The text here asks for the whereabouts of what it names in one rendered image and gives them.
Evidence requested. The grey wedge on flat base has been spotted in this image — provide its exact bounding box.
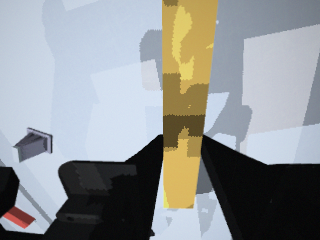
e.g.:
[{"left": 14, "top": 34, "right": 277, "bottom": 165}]
[{"left": 15, "top": 127, "right": 53, "bottom": 161}]

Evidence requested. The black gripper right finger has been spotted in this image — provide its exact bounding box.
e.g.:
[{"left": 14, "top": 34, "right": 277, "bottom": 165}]
[{"left": 201, "top": 135, "right": 320, "bottom": 240}]

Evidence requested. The red rectangular block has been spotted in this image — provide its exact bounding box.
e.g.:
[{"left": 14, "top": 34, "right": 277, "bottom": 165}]
[{"left": 3, "top": 206, "right": 35, "bottom": 229}]

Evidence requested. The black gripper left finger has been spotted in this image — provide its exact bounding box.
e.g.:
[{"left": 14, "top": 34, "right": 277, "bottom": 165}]
[{"left": 58, "top": 134, "right": 164, "bottom": 240}]

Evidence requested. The yellow rectangular bar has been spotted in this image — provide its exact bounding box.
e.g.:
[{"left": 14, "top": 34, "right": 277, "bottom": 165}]
[{"left": 162, "top": 0, "right": 218, "bottom": 209}]

